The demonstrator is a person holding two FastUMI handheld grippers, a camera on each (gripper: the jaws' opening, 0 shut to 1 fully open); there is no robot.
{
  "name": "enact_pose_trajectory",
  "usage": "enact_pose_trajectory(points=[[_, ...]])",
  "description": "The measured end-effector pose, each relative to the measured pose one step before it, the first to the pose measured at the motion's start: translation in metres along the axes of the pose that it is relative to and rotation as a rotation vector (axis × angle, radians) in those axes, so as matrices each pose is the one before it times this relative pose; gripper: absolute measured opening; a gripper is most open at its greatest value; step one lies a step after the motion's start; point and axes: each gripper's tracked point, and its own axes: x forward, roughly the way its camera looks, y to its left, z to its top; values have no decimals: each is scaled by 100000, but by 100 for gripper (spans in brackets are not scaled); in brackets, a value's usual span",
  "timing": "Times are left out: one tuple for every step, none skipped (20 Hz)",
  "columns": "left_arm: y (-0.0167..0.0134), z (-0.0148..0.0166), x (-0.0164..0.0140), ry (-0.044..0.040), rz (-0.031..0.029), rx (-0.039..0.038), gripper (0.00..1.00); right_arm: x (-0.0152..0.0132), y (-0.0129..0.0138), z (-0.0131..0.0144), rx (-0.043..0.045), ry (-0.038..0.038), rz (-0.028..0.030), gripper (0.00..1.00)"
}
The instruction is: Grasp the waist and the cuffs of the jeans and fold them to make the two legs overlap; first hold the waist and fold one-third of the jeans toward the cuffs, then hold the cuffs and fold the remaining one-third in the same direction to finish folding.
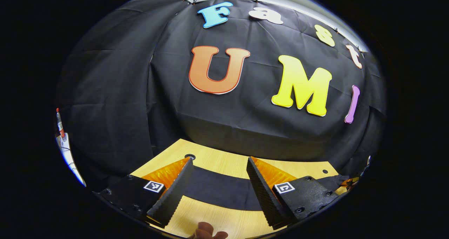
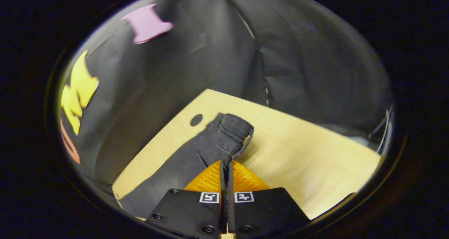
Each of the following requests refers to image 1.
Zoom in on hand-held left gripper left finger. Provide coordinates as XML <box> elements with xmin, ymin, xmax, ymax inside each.
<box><xmin>93</xmin><ymin>157</ymin><xmax>195</xmax><ymax>228</ymax></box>

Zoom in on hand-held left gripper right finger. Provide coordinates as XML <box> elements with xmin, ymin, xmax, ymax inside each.
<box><xmin>247</xmin><ymin>157</ymin><xmax>340</xmax><ymax>230</ymax></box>

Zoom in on black jeans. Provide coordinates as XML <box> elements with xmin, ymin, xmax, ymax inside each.
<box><xmin>182</xmin><ymin>166</ymin><xmax>351</xmax><ymax>212</ymax></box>

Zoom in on black backdrop cloth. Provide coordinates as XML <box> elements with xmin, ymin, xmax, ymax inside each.
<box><xmin>56</xmin><ymin>0</ymin><xmax>386</xmax><ymax>190</ymax></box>

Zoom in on white printed board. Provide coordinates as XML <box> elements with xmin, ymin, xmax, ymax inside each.
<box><xmin>55</xmin><ymin>108</ymin><xmax>87</xmax><ymax>187</ymax></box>

